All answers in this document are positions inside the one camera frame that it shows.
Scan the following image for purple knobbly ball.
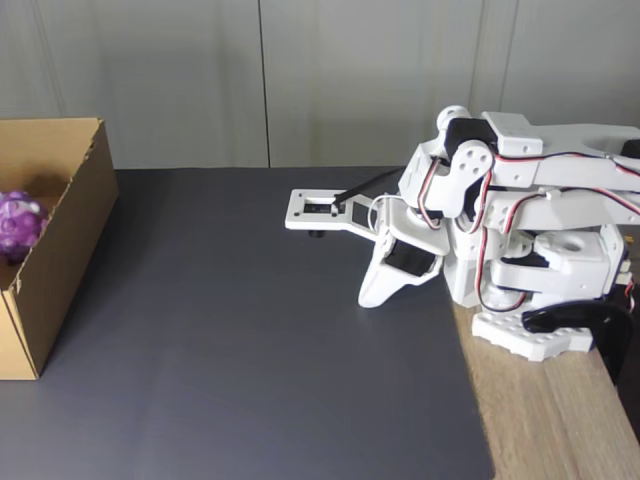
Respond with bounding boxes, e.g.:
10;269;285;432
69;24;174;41
0;188;50;264

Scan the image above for brown cardboard box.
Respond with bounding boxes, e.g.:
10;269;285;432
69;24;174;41
0;117;120;381

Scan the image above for dark grey mat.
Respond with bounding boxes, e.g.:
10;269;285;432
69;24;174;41
0;166;497;480

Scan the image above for black table clamp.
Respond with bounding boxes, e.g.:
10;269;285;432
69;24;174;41
521;299;632;386

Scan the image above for black camera cable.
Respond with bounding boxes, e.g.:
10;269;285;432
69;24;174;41
332;168;404;211

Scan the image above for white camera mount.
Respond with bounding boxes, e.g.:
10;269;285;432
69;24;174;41
284;188;389;240

